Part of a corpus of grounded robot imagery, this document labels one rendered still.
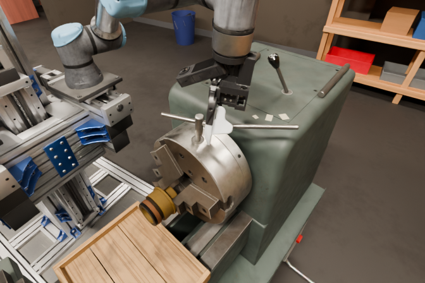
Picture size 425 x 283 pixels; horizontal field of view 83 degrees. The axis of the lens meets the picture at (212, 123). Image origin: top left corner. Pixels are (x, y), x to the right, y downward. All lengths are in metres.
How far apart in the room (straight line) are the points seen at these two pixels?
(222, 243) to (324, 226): 1.28
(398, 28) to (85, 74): 3.20
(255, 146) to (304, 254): 1.32
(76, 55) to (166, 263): 0.82
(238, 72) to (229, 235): 0.59
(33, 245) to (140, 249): 1.13
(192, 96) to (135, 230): 0.50
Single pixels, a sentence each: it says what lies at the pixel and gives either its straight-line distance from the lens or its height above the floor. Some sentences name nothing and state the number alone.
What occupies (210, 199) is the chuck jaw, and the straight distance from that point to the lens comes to 0.67.
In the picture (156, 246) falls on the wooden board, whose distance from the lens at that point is 0.88.
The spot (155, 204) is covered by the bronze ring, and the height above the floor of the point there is 1.11.
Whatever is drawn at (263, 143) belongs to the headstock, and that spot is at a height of 1.22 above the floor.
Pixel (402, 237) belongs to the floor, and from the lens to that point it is 2.29.
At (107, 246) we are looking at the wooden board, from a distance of 0.93.
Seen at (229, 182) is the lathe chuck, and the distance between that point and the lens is 0.65.
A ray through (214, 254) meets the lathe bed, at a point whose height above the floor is 0.87.
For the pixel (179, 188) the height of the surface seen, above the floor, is 1.05.
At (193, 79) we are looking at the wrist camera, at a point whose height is 1.44.
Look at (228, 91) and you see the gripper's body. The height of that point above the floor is 1.42.
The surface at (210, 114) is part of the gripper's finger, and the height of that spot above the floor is 1.38.
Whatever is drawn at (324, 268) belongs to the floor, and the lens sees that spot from 1.92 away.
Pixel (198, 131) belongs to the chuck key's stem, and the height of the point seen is 1.28.
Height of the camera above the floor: 1.68
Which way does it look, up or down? 39 degrees down
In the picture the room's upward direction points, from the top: straight up
